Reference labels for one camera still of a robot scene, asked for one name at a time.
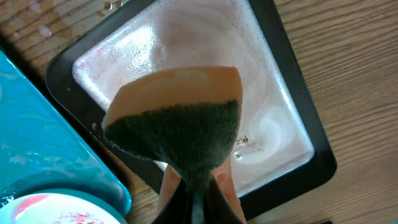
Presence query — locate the light blue plate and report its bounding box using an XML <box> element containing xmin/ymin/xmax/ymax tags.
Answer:
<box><xmin>1</xmin><ymin>189</ymin><xmax>126</xmax><ymax>224</ymax></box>

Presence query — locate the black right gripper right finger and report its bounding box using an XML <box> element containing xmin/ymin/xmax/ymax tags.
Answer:
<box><xmin>205</xmin><ymin>177</ymin><xmax>243</xmax><ymax>224</ymax></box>

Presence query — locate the pink green scrub sponge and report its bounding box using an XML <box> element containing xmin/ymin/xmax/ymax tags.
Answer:
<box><xmin>101</xmin><ymin>65</ymin><xmax>247</xmax><ymax>224</ymax></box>

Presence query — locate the teal plastic tray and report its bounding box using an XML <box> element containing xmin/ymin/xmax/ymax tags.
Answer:
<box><xmin>1</xmin><ymin>54</ymin><xmax>132</xmax><ymax>216</ymax></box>

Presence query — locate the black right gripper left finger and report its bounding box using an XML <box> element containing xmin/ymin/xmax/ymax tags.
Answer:
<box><xmin>152</xmin><ymin>179</ymin><xmax>190</xmax><ymax>224</ymax></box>

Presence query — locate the black rectangular water tray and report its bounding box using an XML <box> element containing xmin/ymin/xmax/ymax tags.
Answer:
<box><xmin>45</xmin><ymin>1</ymin><xmax>337</xmax><ymax>219</ymax></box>

